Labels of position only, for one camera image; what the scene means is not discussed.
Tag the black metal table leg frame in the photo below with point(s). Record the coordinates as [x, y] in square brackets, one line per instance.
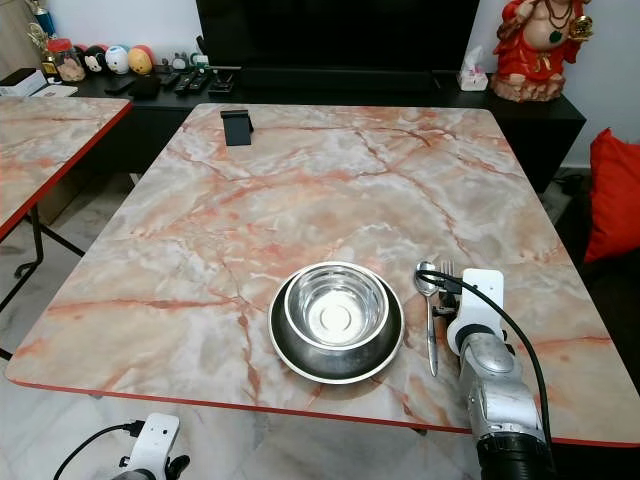
[37, 240]

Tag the red laughing Buddha statue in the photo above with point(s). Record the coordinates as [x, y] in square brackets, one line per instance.
[535, 50]

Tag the white round toy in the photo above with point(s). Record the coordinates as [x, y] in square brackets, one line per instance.
[117, 59]

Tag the white rectangular box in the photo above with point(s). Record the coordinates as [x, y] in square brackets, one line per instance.
[22, 82]

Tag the red cushion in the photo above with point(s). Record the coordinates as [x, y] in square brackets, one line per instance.
[615, 195]

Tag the black TV console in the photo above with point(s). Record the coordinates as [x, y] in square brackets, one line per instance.
[545, 130]

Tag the green and white small container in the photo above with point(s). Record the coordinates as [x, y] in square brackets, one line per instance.
[201, 62]

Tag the silver metal fork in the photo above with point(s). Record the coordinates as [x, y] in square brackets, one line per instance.
[445, 268]

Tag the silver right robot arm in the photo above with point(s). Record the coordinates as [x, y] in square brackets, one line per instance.
[500, 400]

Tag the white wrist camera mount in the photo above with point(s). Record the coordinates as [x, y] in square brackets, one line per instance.
[485, 295]
[153, 440]

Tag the blue trophy cup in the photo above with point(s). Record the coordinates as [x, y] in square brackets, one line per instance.
[40, 12]

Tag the orange round toy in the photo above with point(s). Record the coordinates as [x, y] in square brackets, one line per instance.
[141, 60]

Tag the red lidded jar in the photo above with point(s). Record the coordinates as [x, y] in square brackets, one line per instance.
[68, 63]

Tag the silver metal spoon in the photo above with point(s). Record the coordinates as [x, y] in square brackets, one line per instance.
[426, 287]

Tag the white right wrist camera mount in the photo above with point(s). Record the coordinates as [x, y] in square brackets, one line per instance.
[485, 295]

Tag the gold trophy figure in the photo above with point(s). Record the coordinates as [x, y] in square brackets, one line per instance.
[46, 45]

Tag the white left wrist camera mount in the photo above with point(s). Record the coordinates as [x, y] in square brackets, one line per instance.
[153, 440]

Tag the black square gadget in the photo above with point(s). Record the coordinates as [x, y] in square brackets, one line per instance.
[222, 82]

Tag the white tissue box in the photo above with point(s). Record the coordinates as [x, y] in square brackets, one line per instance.
[473, 78]

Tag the small grey figurine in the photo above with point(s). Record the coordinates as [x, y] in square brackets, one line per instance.
[179, 64]

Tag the stainless steel bowl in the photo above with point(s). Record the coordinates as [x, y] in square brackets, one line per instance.
[337, 310]

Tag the black remote control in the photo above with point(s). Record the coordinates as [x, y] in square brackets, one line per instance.
[171, 82]
[191, 82]

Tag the light wooden cabinet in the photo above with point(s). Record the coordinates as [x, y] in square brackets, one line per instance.
[12, 35]

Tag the black television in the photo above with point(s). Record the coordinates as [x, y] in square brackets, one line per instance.
[340, 35]

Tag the black phone stand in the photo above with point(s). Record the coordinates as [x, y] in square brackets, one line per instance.
[237, 128]

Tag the small black box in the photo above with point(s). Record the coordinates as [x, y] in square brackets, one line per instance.
[145, 88]

